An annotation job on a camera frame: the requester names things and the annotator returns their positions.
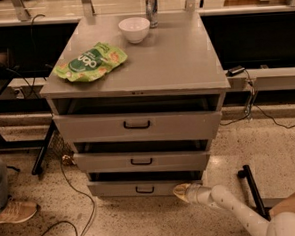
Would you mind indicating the green chip bag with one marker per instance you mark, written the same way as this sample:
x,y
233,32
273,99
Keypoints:
x,y
93,64

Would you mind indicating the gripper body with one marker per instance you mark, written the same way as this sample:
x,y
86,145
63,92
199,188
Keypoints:
x,y
193,192

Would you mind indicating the black metal stand leg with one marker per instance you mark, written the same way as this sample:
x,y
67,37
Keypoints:
x,y
246,173

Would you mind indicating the grey bottom drawer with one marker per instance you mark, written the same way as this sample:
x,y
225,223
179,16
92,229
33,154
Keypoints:
x,y
160,183

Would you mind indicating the silver drink can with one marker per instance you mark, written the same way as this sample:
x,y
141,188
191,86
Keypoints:
x,y
151,12

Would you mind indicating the white bowl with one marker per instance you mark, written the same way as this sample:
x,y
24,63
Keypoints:
x,y
134,30

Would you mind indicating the tan sneaker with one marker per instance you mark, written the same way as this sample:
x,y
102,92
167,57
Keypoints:
x,y
17,211

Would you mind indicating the black power adapter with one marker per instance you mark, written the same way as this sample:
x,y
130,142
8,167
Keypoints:
x,y
234,71

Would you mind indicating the black table frame leg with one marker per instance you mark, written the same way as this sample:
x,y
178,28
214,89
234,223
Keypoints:
x,y
41,145

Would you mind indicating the grey drawer cabinet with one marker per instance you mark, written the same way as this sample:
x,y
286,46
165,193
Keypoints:
x,y
175,69

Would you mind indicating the grey top drawer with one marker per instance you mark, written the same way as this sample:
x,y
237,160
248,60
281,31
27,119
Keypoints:
x,y
111,127

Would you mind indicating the grey drawer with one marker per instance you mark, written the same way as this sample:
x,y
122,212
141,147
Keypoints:
x,y
143,156
160,183
111,127

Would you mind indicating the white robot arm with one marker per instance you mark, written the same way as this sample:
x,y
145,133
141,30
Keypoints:
x,y
220,197

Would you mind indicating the grey middle drawer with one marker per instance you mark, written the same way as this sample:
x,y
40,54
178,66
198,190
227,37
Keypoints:
x,y
143,156

